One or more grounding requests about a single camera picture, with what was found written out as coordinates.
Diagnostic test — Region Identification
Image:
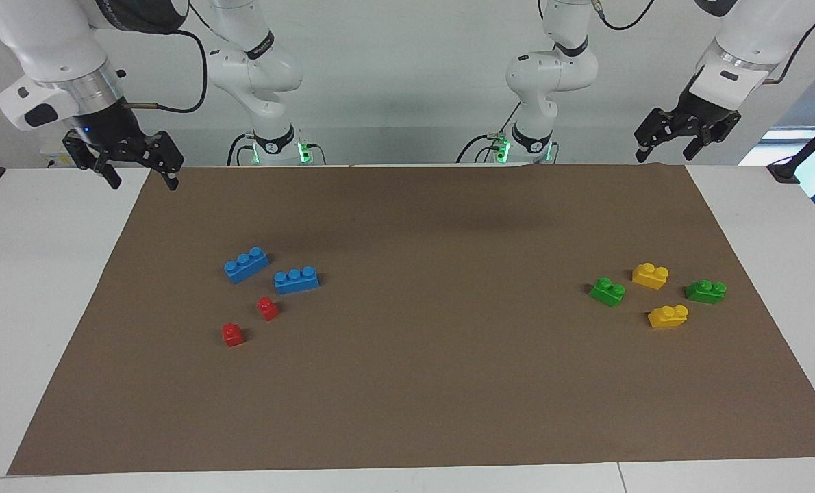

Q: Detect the black right base cable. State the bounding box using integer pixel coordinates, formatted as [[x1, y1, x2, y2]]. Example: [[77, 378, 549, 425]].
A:
[[227, 133, 258, 167]]

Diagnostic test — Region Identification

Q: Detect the blue three-stud block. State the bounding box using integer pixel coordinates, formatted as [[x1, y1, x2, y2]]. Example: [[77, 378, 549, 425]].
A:
[[273, 266, 321, 296], [223, 246, 271, 285]]

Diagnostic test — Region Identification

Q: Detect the black base cable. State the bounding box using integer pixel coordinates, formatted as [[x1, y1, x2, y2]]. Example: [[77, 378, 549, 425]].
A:
[[456, 103, 522, 164], [227, 133, 258, 167]]

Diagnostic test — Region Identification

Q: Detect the white power strip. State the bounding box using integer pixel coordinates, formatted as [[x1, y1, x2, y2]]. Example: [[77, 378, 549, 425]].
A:
[[40, 134, 73, 169]]

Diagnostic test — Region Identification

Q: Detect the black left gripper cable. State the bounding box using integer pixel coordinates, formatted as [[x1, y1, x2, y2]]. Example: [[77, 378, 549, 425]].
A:
[[764, 0, 815, 85]]

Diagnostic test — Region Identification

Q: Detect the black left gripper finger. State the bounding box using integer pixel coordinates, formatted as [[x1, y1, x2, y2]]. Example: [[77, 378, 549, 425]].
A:
[[682, 112, 742, 162], [634, 107, 683, 164]]

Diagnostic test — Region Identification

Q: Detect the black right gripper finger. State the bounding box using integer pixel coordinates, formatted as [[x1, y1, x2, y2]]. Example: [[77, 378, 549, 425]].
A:
[[62, 136, 123, 191], [140, 129, 185, 191]]

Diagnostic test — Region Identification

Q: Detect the brown table mat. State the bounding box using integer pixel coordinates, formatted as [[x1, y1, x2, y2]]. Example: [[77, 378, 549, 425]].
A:
[[7, 164, 815, 476]]

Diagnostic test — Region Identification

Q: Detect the light green two-stud block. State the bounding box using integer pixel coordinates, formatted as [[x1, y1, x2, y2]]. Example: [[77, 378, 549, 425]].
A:
[[588, 277, 627, 307]]

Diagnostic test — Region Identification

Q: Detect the black camera stand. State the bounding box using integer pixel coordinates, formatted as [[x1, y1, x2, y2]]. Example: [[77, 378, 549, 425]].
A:
[[767, 108, 815, 184]]

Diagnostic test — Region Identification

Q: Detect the yellow two-stud block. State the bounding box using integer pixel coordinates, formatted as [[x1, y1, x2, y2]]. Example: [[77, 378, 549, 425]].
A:
[[631, 263, 670, 289], [647, 305, 690, 329]]

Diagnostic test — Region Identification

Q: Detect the dark green two-stud block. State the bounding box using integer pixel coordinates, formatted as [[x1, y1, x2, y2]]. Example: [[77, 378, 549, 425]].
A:
[[684, 279, 728, 305]]

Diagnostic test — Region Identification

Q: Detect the black left base cable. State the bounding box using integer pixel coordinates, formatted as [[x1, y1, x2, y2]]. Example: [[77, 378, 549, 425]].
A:
[[456, 103, 522, 164]]

